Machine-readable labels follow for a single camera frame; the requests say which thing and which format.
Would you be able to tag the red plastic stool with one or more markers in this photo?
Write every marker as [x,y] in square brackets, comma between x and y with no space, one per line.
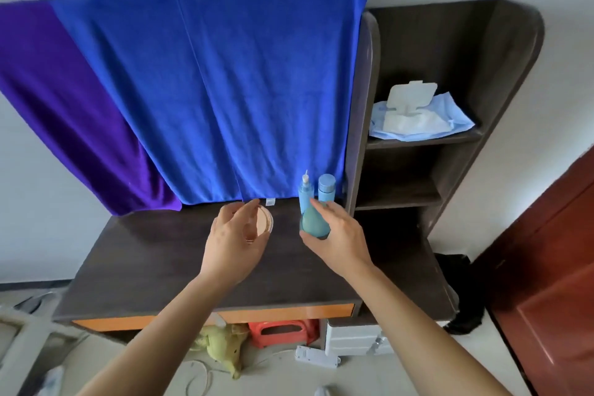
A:
[283,330]

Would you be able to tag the teal round jar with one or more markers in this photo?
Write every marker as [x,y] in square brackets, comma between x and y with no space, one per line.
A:
[313,221]

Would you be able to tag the person's left hand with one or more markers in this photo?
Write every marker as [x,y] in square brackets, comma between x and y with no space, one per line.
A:
[232,247]

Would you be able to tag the yellow elephant toy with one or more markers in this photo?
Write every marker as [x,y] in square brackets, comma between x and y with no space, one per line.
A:
[222,344]

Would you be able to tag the red wooden door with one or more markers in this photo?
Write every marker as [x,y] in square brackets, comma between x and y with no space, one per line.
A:
[543,279]

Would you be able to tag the person's right forearm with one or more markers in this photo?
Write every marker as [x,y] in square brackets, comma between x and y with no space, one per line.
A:
[417,335]

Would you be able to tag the purple towel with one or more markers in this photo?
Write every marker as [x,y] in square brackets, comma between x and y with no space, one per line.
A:
[60,108]

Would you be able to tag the orange drawer front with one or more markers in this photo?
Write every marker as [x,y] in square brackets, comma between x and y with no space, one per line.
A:
[278,314]

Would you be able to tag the person's right hand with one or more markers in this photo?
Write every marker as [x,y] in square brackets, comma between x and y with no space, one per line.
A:
[341,242]

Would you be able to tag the light blue pump bottle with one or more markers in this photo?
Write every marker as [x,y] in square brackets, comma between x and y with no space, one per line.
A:
[305,194]

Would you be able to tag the person's white right shoe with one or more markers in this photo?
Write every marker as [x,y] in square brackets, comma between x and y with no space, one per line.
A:
[322,391]

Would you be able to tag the light blue tissue pack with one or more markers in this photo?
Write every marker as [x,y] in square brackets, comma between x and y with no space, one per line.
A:
[450,115]

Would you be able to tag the black trash bin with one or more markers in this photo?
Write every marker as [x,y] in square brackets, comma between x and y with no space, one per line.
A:
[459,298]

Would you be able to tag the person's left forearm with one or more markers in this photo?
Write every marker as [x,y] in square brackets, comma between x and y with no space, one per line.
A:
[158,340]

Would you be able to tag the white power strip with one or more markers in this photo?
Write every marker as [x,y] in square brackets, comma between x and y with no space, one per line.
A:
[318,357]

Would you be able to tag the white drawer cabinet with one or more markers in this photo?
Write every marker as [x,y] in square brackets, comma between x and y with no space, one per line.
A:
[352,340]

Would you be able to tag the rose gold round jar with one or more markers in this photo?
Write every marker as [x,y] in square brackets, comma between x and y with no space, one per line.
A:
[264,221]

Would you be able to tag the dark wooden table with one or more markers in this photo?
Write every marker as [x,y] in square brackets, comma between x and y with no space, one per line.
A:
[139,261]

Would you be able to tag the dark wooden shelf unit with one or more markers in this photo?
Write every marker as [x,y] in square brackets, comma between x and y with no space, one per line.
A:
[464,47]

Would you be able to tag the blue towel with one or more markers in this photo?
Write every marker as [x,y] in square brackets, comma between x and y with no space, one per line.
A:
[209,85]

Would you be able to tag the light blue capped bottle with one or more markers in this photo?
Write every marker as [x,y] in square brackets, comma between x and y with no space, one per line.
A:
[326,187]

